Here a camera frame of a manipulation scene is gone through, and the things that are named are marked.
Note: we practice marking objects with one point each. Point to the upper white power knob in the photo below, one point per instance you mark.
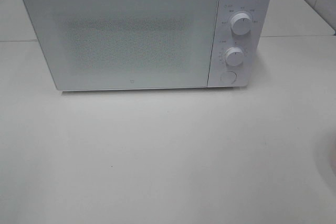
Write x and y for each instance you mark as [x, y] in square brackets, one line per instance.
[240, 23]

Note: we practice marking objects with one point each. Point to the lower white timer knob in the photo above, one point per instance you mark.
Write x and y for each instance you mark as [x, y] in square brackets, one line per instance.
[234, 56]

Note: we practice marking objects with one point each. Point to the white microwave door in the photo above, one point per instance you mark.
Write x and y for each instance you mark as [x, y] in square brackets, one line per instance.
[125, 44]

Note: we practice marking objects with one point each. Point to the round white door button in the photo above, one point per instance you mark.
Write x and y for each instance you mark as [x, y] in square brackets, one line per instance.
[228, 79]

